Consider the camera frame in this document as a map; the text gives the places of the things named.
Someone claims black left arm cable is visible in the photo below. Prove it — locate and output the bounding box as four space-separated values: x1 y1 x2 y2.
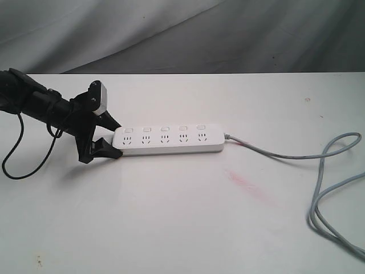
1 112 64 180

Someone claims white five-outlet power strip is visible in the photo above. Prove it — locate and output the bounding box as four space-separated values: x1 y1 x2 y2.
112 124 225 156

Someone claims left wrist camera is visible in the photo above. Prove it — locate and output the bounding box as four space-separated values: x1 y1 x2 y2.
87 80 107 116

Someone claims grey backdrop cloth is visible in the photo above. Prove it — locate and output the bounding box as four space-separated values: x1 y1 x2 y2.
1 1 364 74

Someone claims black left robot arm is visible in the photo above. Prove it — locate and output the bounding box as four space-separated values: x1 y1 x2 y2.
1 68 122 163

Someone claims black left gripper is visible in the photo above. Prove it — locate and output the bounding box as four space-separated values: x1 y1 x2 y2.
65 91 123 164

